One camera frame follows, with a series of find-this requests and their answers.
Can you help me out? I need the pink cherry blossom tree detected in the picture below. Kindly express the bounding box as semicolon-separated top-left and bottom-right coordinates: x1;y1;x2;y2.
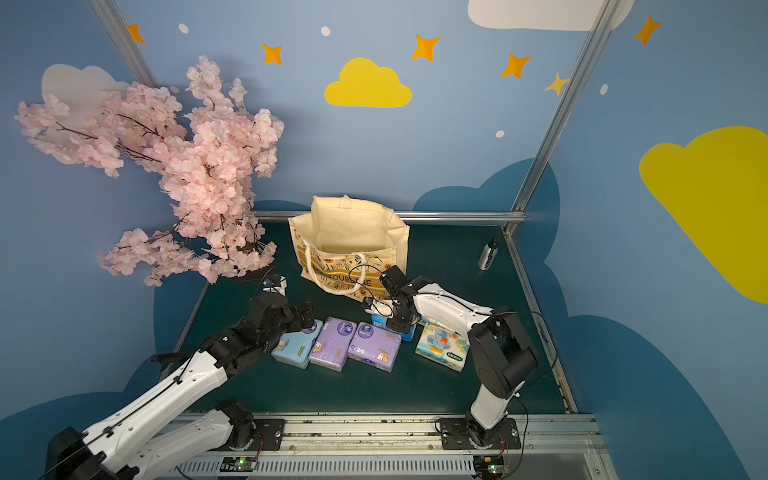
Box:
15;57;284;287

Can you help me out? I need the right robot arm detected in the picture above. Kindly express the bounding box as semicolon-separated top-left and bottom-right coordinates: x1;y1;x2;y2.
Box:
380;268;539;443

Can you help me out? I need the right vertical frame post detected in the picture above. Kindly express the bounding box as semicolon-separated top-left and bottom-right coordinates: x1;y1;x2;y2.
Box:
503;0;623;240

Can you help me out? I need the white Toni&Guy spray bottle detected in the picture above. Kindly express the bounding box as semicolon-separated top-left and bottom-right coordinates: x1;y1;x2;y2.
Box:
477;238;499;271

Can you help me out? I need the cream canvas tote bag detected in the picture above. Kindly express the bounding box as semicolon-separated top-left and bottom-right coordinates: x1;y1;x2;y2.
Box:
288;196;410;301

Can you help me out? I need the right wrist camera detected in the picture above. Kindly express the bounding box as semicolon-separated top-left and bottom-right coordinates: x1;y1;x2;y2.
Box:
379;265;409;297

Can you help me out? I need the blue floral tissue pack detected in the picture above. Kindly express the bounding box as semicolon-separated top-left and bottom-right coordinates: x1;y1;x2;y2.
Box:
371;314;416;342

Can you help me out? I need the left green circuit board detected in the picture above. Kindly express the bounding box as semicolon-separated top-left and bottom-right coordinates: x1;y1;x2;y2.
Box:
219;457;258;473

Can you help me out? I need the colourful cartoon tissue pack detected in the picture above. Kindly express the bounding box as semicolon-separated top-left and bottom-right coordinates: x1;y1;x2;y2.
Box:
415;323;470;372

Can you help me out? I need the vertical frame post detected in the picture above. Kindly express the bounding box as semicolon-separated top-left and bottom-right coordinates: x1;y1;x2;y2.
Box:
89;0;158;87
503;0;623;240

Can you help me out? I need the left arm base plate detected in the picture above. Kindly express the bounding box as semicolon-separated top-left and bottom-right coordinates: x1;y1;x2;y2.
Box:
228;418;286;451

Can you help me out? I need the aluminium front rail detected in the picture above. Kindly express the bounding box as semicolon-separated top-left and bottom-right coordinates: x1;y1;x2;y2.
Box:
157;413;617;479

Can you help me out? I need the left vertical frame post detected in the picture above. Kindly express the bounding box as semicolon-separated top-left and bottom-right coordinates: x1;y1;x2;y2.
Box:
89;0;158;87

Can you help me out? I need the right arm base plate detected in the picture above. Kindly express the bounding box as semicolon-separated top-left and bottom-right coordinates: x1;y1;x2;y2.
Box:
435;417;522;450

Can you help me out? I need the green circuit board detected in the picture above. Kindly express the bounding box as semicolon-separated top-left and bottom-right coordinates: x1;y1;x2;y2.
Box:
473;456;507;480
219;457;258;473

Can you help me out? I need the light blue tissue pack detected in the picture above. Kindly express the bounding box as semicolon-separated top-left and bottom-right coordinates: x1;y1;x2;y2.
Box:
271;320;323;370

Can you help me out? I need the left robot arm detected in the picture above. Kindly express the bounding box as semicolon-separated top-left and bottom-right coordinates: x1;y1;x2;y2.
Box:
42;292;315;479

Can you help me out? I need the right side frame rail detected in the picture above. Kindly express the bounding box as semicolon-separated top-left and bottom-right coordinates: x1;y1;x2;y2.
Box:
504;232;579;414

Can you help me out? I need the right green circuit board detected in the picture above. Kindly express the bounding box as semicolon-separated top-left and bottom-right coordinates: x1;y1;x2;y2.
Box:
473;456;507;480

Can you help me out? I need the purple tissue pack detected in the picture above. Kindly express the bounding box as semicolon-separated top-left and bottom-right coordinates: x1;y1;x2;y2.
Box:
309;317;357;372
347;323;402;372

